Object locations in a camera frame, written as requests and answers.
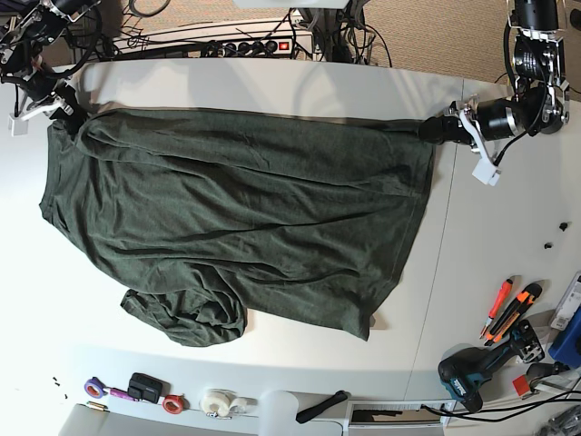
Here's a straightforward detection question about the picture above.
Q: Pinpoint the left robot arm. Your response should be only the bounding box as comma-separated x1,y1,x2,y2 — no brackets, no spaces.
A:
418,1,570,186

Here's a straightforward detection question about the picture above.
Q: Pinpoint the black marker pen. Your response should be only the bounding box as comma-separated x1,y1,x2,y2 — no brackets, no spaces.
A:
295,391,349,424

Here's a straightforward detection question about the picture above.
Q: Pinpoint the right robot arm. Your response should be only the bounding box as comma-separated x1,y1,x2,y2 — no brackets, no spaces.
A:
1,1,103,136

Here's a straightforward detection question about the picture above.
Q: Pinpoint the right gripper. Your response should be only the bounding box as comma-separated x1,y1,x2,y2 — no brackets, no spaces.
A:
7,81,77,136

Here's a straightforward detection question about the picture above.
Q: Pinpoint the white power strip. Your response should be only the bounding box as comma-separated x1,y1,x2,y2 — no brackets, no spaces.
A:
200,39,291,58

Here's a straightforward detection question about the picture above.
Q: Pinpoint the teal cordless drill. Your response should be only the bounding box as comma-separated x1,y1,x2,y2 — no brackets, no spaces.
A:
438,319,545,413

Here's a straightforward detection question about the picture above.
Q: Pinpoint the black orange utility knife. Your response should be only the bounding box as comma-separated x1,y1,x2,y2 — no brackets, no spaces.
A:
484,282,543,347

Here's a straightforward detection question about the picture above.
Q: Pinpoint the dark green t-shirt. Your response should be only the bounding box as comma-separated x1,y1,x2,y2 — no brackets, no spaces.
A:
40,108,436,347

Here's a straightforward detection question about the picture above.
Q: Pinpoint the white tape roll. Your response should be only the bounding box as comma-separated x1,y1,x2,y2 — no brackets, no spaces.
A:
199,390,257,419

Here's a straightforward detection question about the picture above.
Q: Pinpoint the purple tape roll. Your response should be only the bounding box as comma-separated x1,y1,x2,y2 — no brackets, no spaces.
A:
84,377,107,399

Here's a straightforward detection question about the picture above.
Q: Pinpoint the blue box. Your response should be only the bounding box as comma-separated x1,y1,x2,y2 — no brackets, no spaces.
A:
548,310,580,369

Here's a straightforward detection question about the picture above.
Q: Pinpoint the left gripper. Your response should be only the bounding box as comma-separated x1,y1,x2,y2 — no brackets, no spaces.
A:
418,95,517,186

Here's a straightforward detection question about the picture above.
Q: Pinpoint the black action camera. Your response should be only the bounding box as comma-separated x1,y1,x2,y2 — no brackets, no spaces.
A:
127,372,164,404

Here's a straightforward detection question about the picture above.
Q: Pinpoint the red tape roll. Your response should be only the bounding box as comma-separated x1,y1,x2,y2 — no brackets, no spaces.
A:
162,395,187,415

